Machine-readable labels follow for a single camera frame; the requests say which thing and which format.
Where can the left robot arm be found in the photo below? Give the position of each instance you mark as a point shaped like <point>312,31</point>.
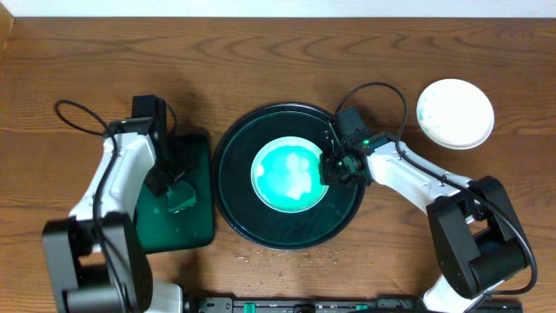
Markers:
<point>95,259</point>

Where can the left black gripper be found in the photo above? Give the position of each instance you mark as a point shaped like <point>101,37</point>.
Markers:
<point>175,175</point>

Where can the green rectangular tray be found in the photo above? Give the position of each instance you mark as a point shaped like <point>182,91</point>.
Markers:
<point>160,230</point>

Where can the white plate back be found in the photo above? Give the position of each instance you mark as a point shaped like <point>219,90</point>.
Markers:
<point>455,114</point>

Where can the dark green sponge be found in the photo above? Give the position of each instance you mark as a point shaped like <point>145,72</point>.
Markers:
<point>181,195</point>

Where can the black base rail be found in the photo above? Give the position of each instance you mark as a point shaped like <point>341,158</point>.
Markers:
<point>395,304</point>

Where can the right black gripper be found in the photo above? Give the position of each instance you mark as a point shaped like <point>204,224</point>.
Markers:
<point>327,176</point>

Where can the round black tray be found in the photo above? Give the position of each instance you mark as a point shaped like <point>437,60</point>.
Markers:
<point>235,196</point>

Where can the white plate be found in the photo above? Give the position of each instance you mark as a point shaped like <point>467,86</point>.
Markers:
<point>285,175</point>
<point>455,114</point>

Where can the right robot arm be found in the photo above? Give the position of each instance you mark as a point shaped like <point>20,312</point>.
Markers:
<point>478,240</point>

